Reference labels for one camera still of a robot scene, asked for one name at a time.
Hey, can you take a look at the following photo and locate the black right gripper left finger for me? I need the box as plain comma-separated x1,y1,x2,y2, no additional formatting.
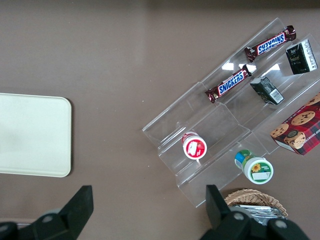
18,185,94,240

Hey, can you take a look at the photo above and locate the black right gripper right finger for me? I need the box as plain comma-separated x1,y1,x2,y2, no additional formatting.
199,184,254,240

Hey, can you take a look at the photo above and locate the light wicker basket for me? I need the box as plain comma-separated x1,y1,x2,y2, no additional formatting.
223,188,289,219

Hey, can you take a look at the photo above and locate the aluminium foil tray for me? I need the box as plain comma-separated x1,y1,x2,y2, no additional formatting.
228,204,286,221

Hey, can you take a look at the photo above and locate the cream rectangular serving tray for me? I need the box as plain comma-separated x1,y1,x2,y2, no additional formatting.
0,92,73,179

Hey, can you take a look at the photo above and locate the green lidded yogurt cup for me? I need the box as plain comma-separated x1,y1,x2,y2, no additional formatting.
234,149,274,186

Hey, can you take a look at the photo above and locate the red lidded yogurt cup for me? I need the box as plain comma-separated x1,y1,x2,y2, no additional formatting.
181,131,208,161

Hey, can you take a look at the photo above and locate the clear acrylic step shelf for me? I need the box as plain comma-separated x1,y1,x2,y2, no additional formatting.
141,16,320,209

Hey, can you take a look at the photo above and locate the red tartan cookie box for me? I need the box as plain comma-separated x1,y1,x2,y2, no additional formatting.
270,91,320,157

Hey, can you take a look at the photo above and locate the Snickers chocolate bar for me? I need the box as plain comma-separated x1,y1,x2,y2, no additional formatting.
204,64,257,104
244,24,297,64

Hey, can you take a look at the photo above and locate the small black carton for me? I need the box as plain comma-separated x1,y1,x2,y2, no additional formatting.
249,76,286,106
285,38,319,76

